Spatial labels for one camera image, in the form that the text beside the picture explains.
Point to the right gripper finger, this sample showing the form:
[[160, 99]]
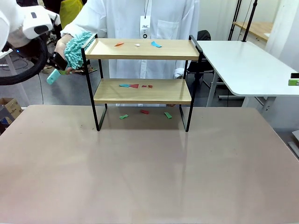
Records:
[[295, 75], [294, 82]]

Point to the green paper scrap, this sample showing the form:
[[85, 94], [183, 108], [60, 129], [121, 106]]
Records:
[[168, 115], [123, 116]]

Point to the small blue paper scrap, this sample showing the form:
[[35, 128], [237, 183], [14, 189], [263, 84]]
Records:
[[124, 85]]

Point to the black chair backrest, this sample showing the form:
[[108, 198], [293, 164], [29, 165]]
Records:
[[204, 35]]

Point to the orange paper scrap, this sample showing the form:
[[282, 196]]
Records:
[[119, 44]]

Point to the light wooden table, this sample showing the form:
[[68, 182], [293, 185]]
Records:
[[257, 28]]

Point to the person's right hand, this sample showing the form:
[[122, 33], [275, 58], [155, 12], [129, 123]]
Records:
[[61, 45]]

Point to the red rectangular paper scrap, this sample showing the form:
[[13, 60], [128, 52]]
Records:
[[144, 111]]

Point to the white name tag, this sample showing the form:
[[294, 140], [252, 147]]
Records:
[[145, 28]]

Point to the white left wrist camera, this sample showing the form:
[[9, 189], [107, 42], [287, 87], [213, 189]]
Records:
[[57, 19]]

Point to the large white side table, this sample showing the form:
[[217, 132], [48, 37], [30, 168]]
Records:
[[245, 63]]

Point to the cardboard box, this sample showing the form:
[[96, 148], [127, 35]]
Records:
[[11, 107]]

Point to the person's left hand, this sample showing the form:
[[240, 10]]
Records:
[[171, 105]]

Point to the person in white coat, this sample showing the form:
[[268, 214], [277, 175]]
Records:
[[163, 14]]

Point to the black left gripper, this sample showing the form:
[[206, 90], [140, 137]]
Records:
[[59, 62]]

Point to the black metal wooden shelf rack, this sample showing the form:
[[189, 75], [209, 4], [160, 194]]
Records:
[[140, 52]]

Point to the person in yellow apron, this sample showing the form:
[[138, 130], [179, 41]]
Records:
[[70, 9]]

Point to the black light stand pole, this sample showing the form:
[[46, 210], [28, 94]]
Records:
[[250, 18]]

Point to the teal chenille duster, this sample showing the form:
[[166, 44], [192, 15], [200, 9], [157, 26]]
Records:
[[74, 51]]

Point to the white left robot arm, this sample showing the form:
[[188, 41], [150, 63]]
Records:
[[35, 21]]

